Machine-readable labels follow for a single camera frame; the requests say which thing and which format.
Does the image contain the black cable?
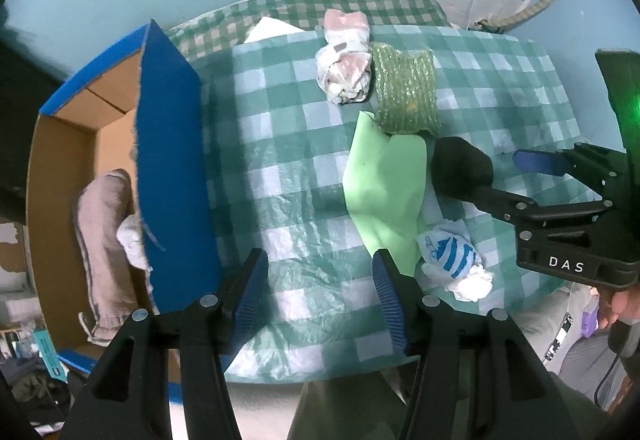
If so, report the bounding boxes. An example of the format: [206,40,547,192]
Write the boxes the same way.
[594,349,627,407]

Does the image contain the person's right hand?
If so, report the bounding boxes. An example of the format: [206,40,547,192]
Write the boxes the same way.
[597,287,640,332]

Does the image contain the white paper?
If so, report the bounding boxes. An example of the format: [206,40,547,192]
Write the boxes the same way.
[244,17,302,44]

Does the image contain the grey-brown towel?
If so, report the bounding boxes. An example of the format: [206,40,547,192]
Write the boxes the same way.
[74,169,151,347]

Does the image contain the light green foam sheet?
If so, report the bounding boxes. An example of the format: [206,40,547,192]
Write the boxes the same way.
[342,110,428,278]

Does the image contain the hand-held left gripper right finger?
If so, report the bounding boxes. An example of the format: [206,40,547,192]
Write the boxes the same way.
[372,247,581,440]

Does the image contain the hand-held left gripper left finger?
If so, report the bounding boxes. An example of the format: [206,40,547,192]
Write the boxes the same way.
[59,247,271,440]

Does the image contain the black sponge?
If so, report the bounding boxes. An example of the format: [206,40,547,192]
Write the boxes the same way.
[431,136,494,199]

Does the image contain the blue striped white plastic bag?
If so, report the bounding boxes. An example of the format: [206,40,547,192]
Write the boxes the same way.
[417,219,494,303]

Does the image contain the white cloth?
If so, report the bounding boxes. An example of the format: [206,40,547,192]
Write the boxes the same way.
[116,214,154,271]

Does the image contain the green bubble wrap pouch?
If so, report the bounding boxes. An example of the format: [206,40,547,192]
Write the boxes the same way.
[369,42,442,136]

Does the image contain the teal packet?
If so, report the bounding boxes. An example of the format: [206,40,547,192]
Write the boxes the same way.
[34,327,69,382]

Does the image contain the blue-edged cardboard box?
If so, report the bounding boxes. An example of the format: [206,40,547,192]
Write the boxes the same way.
[25,19,226,403]

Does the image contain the dark green checkered cloth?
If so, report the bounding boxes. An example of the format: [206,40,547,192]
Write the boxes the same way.
[167,0,448,71]

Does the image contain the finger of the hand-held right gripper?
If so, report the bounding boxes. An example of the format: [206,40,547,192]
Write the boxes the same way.
[477,184,615,227]
[513,143,610,181]

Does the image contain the black hanging cloth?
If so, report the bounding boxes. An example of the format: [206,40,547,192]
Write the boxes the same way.
[0,5,66,226]

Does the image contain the pink and white plastic bundle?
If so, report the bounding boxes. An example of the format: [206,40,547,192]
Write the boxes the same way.
[315,9,375,107]

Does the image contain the light green checkered tablecloth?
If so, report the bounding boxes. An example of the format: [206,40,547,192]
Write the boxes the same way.
[200,23,592,383]

